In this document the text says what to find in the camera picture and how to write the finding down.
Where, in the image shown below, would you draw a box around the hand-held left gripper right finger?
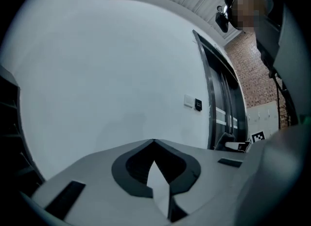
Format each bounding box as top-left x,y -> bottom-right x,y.
153,139 -> 248,224

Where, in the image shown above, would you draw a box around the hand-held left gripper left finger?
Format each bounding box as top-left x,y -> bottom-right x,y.
31,139 -> 169,226

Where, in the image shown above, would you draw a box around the black coat rack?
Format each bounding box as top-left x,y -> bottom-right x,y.
279,103 -> 293,127

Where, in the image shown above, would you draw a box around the person's head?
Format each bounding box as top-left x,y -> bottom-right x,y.
224,0 -> 269,33

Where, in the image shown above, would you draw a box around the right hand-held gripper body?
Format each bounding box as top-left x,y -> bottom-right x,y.
239,130 -> 266,153

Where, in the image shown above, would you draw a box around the black cable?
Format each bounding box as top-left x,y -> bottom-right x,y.
268,70 -> 292,124

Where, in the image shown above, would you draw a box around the white wall light switch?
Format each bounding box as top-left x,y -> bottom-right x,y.
183,94 -> 195,108

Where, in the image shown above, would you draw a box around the black head-worn camera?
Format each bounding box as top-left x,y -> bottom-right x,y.
214,11 -> 230,34

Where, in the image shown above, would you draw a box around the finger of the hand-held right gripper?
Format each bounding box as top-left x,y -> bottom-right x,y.
213,132 -> 236,151
224,141 -> 246,150

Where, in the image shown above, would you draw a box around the glass door with frosted band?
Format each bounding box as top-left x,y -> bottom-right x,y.
208,47 -> 246,149

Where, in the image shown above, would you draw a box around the person's black clothing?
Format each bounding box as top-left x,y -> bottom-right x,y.
254,17 -> 300,128

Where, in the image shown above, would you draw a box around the white locker cabinet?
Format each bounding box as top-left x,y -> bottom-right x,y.
246,100 -> 280,140

